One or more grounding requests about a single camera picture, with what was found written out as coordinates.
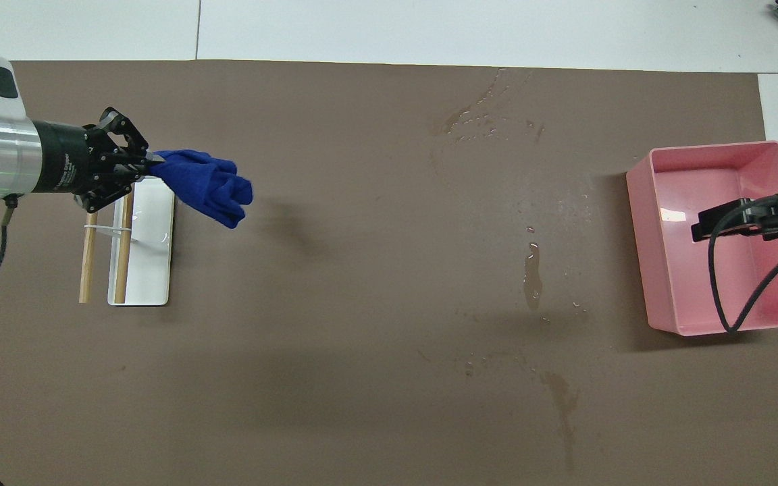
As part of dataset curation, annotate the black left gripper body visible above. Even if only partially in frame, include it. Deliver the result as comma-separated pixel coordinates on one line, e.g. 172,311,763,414
30,121,123,196

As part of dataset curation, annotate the blue towel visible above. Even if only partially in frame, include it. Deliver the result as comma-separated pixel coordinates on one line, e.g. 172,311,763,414
151,150,255,229

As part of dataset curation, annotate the pink plastic bin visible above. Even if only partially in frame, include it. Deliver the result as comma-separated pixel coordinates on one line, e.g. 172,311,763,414
626,140,778,337

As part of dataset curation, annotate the wooden rack rod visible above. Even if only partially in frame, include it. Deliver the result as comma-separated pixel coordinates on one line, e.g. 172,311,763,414
113,192,134,304
78,211,99,304

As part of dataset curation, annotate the brown table mat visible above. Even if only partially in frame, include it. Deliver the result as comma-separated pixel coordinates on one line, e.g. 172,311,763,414
0,59,778,486

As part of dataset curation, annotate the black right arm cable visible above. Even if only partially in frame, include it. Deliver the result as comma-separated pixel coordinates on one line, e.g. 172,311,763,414
708,192,778,333

